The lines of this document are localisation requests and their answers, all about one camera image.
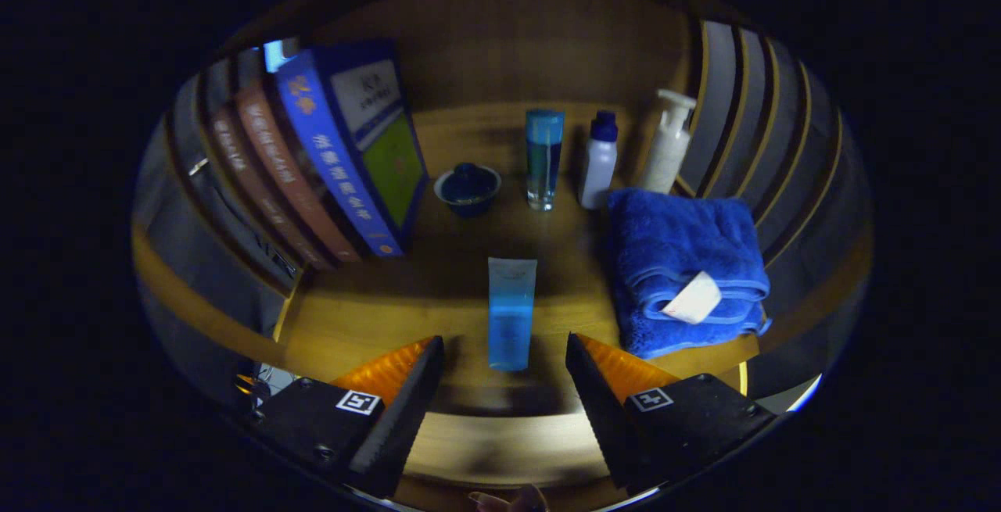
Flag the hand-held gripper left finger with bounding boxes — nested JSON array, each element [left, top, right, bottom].
[[249, 335, 445, 499]]

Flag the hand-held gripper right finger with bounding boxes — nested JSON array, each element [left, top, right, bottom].
[[565, 332, 777, 497]]

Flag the light blue tube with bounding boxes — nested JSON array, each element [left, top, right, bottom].
[[486, 256, 539, 373]]

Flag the wooden countertop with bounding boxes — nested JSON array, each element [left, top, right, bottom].
[[278, 106, 763, 419]]

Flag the folded blue towel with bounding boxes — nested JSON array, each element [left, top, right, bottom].
[[606, 188, 773, 360]]

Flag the dark blue lidded teacup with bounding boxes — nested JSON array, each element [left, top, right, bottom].
[[433, 162, 502, 219]]

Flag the white bottle with blue cap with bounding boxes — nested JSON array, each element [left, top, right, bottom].
[[579, 110, 619, 210]]

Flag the teal transparent bottle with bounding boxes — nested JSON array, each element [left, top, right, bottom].
[[525, 109, 565, 212]]

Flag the reddish brown book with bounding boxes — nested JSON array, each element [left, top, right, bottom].
[[235, 78, 362, 264]]

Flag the dark brown book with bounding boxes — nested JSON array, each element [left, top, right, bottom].
[[205, 102, 337, 272]]

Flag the white pump bottle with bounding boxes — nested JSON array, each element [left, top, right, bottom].
[[640, 88, 698, 195]]

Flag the thick blue book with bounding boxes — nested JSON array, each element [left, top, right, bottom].
[[274, 39, 429, 258]]

